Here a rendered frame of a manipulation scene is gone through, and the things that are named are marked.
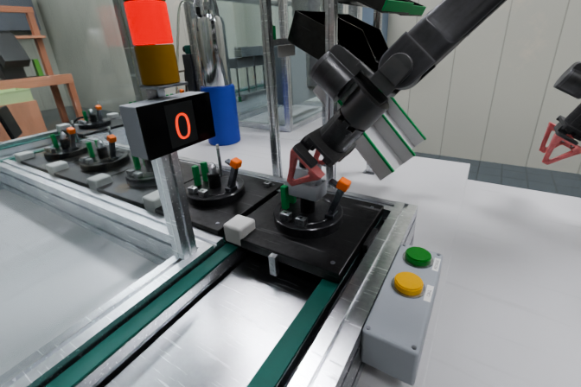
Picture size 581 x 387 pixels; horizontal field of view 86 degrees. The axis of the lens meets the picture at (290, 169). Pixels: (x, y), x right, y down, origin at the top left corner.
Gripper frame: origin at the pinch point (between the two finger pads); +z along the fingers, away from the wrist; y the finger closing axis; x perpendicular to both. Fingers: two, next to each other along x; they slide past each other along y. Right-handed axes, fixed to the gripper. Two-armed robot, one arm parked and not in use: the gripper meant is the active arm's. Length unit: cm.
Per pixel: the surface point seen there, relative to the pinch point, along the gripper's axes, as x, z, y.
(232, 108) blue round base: -51, 51, -60
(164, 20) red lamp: -24.1, -14.1, 18.3
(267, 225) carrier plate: 2.5, 11.6, 5.9
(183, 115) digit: -16.0, -5.1, 18.3
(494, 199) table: 40, -5, -49
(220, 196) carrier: -9.6, 19.4, 3.6
